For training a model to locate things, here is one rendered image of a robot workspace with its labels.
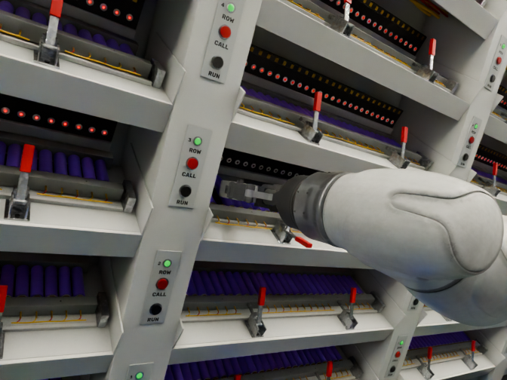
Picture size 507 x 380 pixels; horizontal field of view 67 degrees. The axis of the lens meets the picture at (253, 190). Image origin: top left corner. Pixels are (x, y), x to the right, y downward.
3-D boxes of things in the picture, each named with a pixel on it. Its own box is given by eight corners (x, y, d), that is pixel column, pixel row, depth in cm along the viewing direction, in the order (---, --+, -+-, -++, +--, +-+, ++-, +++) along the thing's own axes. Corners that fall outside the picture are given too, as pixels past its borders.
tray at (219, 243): (407, 271, 98) (431, 242, 94) (190, 260, 64) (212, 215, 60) (361, 221, 112) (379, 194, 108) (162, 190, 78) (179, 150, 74)
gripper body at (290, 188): (344, 182, 53) (300, 178, 60) (296, 170, 48) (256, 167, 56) (334, 236, 53) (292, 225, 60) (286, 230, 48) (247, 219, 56)
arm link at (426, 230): (302, 232, 42) (369, 277, 48) (437, 269, 29) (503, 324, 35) (342, 148, 44) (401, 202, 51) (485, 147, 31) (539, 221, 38)
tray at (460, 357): (487, 374, 142) (514, 350, 136) (384, 400, 108) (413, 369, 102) (446, 328, 156) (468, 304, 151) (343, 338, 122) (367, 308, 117)
